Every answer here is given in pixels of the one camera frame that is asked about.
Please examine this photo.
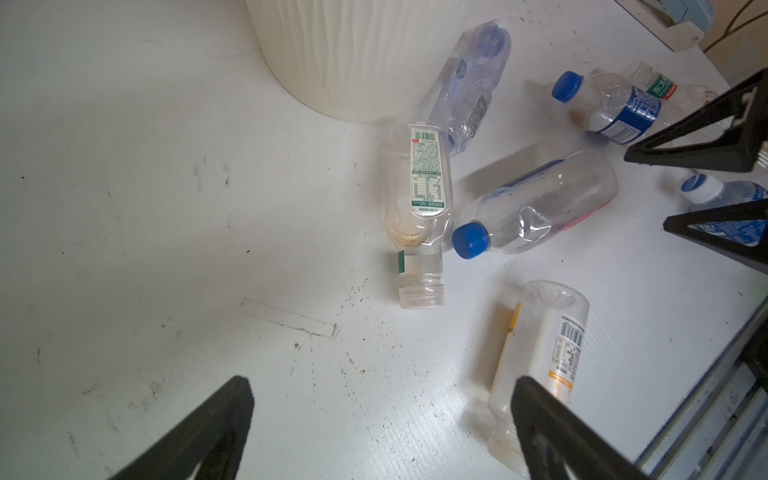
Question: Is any metal base rail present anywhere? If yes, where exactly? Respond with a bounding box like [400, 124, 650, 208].
[635, 303, 767, 479]

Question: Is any capless bottle green red label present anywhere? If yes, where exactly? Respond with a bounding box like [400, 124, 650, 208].
[622, 61, 719, 116]

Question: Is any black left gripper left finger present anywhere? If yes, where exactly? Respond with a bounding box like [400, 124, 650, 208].
[113, 376, 254, 479]

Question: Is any water bottle blue label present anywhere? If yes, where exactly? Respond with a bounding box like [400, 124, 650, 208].
[680, 173, 767, 247]

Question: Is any small bottle green white label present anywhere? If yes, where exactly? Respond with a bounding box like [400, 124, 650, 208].
[384, 120, 454, 309]

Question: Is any clear bottle blue pink label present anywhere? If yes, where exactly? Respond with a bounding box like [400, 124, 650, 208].
[451, 149, 619, 260]

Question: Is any clear bottle yellow label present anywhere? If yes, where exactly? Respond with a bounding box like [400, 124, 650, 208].
[488, 280, 590, 478]

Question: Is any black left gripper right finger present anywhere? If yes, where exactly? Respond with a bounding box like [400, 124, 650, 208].
[510, 376, 646, 479]

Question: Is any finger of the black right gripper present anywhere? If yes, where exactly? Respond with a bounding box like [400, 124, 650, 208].
[663, 199, 767, 273]
[624, 69, 767, 173]

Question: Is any white ribbed trash bin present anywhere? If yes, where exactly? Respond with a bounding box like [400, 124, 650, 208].
[247, 0, 474, 122]

